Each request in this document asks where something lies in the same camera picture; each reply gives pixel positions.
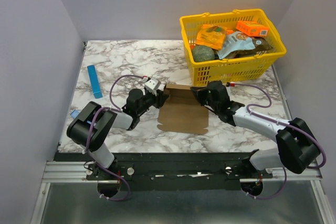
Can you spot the brown cardboard box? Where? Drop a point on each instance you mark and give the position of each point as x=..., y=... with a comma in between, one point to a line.
x=181, y=112

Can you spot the small blue block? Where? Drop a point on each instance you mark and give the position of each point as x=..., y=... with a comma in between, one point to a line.
x=74, y=113

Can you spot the long blue bar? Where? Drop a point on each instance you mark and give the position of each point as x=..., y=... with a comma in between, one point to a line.
x=95, y=85

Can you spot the orange carton box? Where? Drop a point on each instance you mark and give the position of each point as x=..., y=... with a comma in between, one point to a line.
x=252, y=29

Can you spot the green round melon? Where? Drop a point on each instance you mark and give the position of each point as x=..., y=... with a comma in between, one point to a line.
x=203, y=53

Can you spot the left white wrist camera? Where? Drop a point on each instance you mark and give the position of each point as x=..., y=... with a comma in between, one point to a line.
x=152, y=85

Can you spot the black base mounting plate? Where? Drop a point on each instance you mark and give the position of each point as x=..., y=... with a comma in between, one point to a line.
x=175, y=172

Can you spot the aluminium frame rail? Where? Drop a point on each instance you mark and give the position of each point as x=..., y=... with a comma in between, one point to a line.
x=66, y=196

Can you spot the yellow plastic basket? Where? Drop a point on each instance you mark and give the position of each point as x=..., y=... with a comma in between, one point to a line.
x=227, y=70

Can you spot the light blue snack bag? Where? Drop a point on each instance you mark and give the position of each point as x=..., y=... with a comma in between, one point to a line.
x=237, y=41

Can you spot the orange snack pouch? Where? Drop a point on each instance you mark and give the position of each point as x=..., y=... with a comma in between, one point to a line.
x=212, y=36

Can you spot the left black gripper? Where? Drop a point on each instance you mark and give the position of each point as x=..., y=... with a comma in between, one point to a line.
x=159, y=99

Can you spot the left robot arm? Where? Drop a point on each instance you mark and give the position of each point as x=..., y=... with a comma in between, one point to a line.
x=92, y=125

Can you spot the dark brown snack bag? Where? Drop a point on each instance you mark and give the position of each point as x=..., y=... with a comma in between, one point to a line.
x=261, y=44

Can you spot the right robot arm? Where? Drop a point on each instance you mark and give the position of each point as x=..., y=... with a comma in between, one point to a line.
x=296, y=146

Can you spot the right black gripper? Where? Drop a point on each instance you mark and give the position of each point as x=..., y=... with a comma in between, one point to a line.
x=202, y=97

